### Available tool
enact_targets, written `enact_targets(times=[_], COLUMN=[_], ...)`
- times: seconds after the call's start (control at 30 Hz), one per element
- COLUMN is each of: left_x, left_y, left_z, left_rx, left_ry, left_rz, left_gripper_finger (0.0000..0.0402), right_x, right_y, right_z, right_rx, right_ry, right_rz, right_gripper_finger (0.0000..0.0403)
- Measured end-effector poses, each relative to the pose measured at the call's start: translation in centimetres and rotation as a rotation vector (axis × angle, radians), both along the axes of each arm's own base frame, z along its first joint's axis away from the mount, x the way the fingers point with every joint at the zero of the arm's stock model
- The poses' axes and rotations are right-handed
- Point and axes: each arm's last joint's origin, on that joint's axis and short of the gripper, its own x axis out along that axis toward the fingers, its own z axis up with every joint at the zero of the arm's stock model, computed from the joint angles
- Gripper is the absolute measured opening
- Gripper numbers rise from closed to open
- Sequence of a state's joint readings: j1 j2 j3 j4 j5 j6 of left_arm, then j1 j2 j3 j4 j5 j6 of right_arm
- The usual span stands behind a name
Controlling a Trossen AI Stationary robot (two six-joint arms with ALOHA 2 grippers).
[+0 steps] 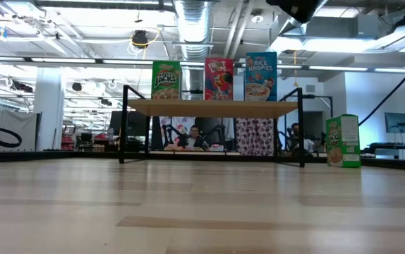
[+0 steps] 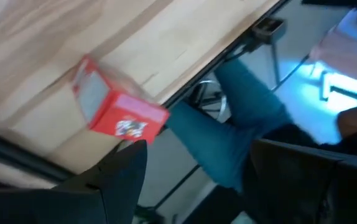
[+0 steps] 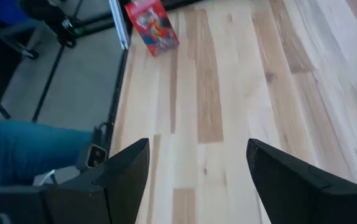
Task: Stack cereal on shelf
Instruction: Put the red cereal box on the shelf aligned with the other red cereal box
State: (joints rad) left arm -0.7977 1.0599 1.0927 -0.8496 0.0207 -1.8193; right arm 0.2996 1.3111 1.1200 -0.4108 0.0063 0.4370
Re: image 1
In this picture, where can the black background robot arm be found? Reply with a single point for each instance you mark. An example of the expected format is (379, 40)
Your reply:
(218, 133)
(170, 134)

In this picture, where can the white partition cloth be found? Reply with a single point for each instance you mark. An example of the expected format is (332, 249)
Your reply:
(12, 123)

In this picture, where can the white ceiling sensor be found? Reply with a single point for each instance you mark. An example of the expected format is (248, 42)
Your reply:
(257, 18)

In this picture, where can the black hanging camera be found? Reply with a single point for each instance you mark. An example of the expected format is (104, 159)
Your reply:
(140, 38)

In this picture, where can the red Froot Loops cereal box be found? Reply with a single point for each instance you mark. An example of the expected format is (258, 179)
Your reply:
(218, 81)

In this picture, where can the blue Rice Krispies cereal box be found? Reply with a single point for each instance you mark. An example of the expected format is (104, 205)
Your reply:
(261, 75)

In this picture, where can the purple dotted cloth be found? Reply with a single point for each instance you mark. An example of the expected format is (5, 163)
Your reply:
(255, 135)

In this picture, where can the grey monitor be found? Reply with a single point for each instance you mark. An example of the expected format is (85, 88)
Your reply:
(398, 122)

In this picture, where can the floral cloth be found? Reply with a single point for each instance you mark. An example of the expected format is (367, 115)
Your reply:
(183, 122)

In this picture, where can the grey ventilation unit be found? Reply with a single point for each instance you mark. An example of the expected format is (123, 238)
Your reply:
(340, 26)

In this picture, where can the angled ceiling light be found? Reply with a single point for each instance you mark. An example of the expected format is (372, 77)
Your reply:
(400, 37)
(322, 45)

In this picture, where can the black hanging lamp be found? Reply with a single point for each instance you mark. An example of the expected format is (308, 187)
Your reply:
(77, 86)

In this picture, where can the wooden shelf with black legs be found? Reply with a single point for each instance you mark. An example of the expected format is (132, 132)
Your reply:
(206, 108)

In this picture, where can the black aluminium table frame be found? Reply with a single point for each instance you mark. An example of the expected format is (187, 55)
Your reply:
(29, 156)

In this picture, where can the black monitor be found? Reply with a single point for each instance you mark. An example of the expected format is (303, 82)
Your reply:
(135, 123)

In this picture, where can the short ceiling light strip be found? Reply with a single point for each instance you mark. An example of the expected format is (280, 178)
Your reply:
(400, 70)
(336, 67)

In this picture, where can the black desk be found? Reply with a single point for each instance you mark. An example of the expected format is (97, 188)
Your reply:
(396, 145)

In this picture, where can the white ceiling pipe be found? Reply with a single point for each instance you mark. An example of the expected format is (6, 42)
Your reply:
(236, 31)

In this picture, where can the red cart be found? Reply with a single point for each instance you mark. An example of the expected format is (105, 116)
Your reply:
(67, 144)

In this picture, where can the silver spiral air duct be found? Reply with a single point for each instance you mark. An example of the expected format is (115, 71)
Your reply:
(192, 28)

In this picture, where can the white column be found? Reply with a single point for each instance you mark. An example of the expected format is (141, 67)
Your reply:
(49, 113)

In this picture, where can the long ceiling light strip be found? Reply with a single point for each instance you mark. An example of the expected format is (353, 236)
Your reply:
(65, 60)

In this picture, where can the person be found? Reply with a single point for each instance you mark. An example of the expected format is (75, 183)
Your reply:
(194, 135)
(296, 132)

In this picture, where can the green Apple Jacks cereal box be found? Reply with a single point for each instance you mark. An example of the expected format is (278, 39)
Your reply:
(343, 141)
(166, 81)

